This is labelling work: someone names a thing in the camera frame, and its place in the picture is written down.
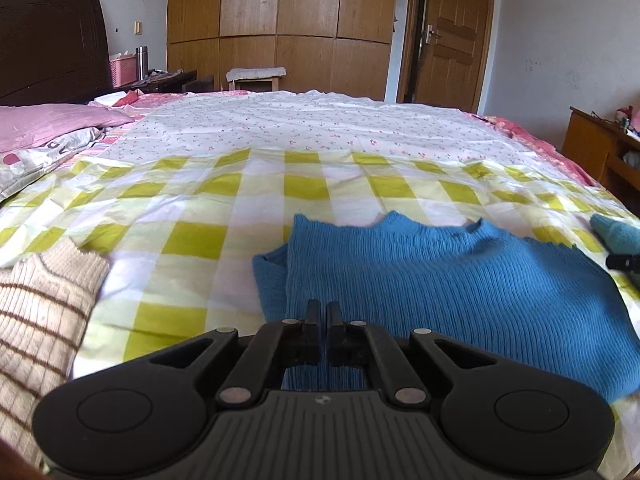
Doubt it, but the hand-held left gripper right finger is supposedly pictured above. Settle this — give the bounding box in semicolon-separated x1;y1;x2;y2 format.
326;301;493;408

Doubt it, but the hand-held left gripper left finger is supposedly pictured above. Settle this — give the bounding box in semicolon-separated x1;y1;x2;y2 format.
150;299;322;408

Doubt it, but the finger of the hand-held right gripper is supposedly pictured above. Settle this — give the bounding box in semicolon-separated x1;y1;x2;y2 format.
605;254;640;272

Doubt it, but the blue knitted sweater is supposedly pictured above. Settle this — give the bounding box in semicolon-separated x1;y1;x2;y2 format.
251;211;640;403

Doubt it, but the teal folded cloth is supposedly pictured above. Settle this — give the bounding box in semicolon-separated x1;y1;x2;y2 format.
590;213;640;254

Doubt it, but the wooden desk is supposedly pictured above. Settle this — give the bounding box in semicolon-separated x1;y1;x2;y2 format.
561;106;640;206

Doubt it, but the small pink object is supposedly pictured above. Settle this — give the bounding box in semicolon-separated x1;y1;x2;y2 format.
616;105;640;137

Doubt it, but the yellow-green checked bedsheet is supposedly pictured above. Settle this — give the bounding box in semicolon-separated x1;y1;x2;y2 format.
0;147;640;480

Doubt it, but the white floral bedsheet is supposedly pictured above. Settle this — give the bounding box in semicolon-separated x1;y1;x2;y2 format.
102;90;546;171

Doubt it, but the small wooden stool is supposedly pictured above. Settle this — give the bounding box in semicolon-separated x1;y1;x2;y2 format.
231;76;281;94

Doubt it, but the wooden door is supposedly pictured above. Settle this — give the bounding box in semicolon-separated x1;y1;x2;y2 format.
400;0;496;113

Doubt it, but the beige brown-striped sweater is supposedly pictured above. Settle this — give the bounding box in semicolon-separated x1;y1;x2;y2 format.
0;237;112;471

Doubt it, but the dark nightstand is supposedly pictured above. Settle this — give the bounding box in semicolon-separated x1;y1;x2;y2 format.
112;70;216;95

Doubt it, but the white printed pillow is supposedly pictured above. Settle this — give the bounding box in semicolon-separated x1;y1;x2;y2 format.
0;126;108;197

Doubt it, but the pink plastic basket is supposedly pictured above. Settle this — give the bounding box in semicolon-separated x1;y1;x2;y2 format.
110;55;138;87

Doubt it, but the wooden wardrobe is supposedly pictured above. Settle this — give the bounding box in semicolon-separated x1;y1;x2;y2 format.
166;0;401;102

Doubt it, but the pink pillow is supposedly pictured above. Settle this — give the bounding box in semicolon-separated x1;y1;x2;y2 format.
0;103;136;154

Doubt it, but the dark wooden headboard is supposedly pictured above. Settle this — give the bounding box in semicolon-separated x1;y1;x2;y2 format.
0;0;113;107

